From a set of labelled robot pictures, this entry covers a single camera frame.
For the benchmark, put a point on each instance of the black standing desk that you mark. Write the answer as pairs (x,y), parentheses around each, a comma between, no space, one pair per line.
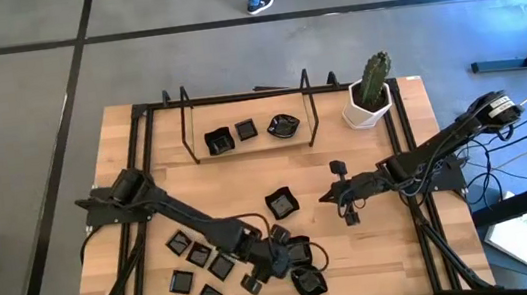
(510,64)

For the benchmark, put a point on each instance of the white plant pot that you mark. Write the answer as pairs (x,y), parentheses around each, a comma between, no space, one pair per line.
(358,116)

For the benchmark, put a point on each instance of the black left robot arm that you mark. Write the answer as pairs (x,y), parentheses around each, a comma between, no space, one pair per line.
(186,217)

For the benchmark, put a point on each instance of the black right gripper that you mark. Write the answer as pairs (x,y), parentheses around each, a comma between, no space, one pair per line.
(361,186)

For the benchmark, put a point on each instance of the black metal wooden rack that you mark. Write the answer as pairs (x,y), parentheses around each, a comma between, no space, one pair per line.
(185,127)

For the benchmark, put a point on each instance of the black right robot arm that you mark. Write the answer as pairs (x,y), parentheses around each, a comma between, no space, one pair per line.
(449,145)

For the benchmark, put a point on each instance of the tall green cactus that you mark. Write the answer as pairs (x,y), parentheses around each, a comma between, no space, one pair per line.
(375,78)

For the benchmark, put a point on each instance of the black diagonal frame strut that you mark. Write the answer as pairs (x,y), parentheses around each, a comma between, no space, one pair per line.
(450,255)
(119,281)

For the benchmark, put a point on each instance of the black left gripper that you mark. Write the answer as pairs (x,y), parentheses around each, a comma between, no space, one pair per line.
(264,253)

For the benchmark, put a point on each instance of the white flat panel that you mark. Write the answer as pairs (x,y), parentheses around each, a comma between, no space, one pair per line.
(524,239)

